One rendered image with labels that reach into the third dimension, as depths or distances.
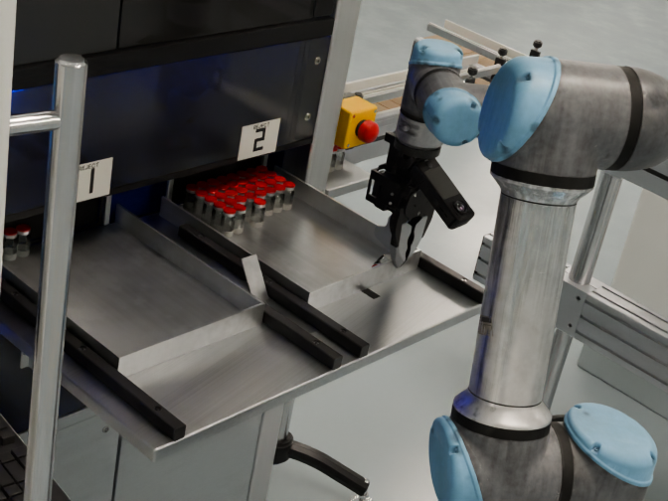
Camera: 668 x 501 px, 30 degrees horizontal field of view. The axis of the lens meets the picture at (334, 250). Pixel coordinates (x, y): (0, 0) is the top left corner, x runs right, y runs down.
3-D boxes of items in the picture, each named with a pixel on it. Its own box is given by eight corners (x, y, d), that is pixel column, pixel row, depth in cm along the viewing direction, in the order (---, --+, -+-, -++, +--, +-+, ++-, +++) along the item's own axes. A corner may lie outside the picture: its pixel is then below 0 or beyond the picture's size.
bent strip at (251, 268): (235, 292, 186) (241, 257, 183) (250, 286, 188) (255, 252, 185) (300, 337, 178) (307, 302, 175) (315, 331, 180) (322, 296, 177)
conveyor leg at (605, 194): (502, 441, 303) (586, 158, 267) (523, 429, 309) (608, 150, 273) (532, 461, 298) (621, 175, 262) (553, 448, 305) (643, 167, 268)
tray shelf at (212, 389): (-60, 283, 178) (-59, 271, 177) (287, 184, 226) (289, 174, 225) (153, 462, 151) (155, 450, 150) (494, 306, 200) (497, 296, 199)
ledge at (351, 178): (273, 168, 231) (274, 159, 230) (321, 155, 240) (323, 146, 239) (326, 200, 223) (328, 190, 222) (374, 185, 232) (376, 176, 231)
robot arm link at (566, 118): (563, 540, 145) (652, 72, 131) (440, 538, 141) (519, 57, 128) (527, 493, 156) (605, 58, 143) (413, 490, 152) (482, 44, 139)
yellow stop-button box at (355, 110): (315, 134, 223) (322, 96, 220) (342, 127, 228) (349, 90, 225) (345, 151, 219) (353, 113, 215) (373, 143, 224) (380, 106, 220)
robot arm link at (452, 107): (515, 102, 170) (493, 73, 179) (436, 94, 167) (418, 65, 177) (502, 154, 173) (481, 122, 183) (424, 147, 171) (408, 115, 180)
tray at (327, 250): (159, 215, 203) (161, 196, 201) (272, 183, 221) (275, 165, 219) (305, 312, 184) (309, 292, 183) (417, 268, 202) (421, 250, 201)
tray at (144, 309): (-29, 262, 180) (-28, 242, 178) (116, 223, 198) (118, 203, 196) (116, 380, 161) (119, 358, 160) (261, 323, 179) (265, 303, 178)
